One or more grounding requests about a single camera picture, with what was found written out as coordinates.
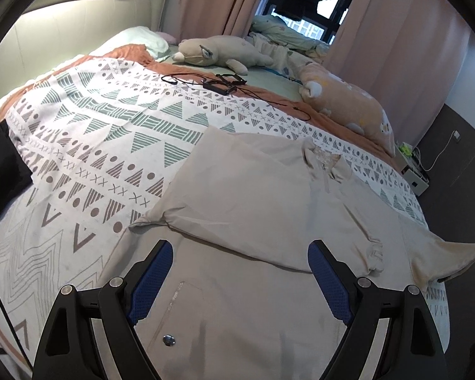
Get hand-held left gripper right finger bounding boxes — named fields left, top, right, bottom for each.
left=307, top=240, right=449, bottom=380

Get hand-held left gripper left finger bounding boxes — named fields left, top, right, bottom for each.
left=32, top=240, right=174, bottom=380

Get beige large shirt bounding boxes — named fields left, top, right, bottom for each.
left=129, top=127, right=475, bottom=380

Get white bedside cabinet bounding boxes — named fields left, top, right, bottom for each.
left=402, top=157, right=431, bottom=196

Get geometric patterned duvet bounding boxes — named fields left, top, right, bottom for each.
left=0, top=45, right=452, bottom=380

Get orange plush pillow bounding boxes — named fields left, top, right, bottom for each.
left=299, top=63, right=396, bottom=158

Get black cloth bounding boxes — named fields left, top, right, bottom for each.
left=0, top=117, right=34, bottom=235

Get light green bed sheet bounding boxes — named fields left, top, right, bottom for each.
left=169, top=43, right=303, bottom=92

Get black eyeglasses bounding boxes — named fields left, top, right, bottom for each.
left=217, top=73, right=247, bottom=87

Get light green pillow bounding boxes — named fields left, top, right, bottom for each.
left=93, top=26, right=170, bottom=58

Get pink curtain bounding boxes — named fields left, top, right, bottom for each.
left=178, top=0, right=284, bottom=47
left=324, top=0, right=474, bottom=105

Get grey plush toy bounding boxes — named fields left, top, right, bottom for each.
left=172, top=35, right=275, bottom=75

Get crumpled printed quilt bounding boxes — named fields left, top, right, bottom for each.
left=247, top=15, right=332, bottom=85

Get window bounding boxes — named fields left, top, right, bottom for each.
left=256, top=0, right=362, bottom=45

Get cream padded headboard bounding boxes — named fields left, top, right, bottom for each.
left=0, top=0, right=183, bottom=112

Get white cable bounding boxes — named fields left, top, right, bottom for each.
left=413, top=132, right=459, bottom=174

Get black power adapter with cable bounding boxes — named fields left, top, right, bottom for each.
left=161, top=72, right=312, bottom=122

